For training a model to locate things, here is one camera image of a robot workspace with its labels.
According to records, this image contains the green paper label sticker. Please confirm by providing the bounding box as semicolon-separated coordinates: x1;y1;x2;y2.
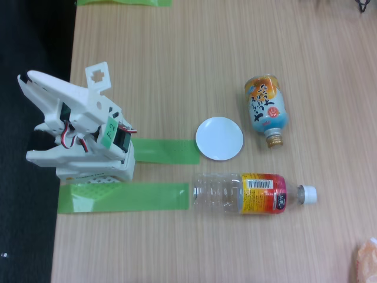
101;116;119;148

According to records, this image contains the green tape strip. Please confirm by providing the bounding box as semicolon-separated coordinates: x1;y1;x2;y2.
131;138;200;165
76;0;172;7
58;182;190;215

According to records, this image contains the white round plate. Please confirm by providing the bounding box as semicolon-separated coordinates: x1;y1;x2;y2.
195;117;244;162

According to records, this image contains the orange and blue bottle can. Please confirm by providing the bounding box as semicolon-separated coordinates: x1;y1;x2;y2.
244;74;289;149

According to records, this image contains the black cable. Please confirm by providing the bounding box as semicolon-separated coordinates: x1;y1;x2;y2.
355;0;372;13

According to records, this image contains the clear plastic bottle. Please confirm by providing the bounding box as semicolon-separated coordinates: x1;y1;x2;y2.
193;172;318;215

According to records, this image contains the orange plastic bag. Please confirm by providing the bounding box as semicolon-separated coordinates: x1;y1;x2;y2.
352;237;377;283

